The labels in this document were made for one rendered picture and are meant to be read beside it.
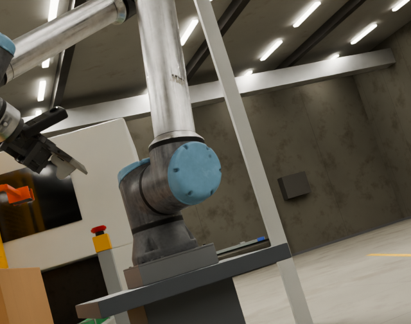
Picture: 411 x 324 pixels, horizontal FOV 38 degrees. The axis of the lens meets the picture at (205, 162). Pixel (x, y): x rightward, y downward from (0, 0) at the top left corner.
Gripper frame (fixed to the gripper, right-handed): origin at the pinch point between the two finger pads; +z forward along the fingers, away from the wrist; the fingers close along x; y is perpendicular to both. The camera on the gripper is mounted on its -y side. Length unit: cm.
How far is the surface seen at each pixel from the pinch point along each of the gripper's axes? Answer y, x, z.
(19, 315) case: 55, -59, 53
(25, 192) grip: 17, -86, 40
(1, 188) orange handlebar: 19, -71, 23
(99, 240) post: 17, -81, 81
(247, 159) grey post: -97, -218, 265
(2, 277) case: 45, -61, 39
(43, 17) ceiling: -227, -922, 322
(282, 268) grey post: -36, -167, 316
